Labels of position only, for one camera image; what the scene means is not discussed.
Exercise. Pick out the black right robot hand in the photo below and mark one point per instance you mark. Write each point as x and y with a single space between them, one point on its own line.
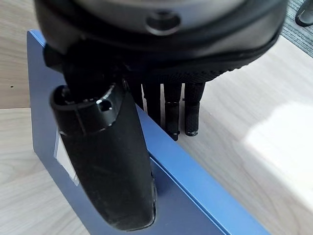
156 44

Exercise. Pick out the white label on folder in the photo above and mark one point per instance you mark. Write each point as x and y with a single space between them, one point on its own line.
64 159

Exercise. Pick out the dark robot foot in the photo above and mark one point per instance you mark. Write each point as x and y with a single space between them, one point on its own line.
304 13

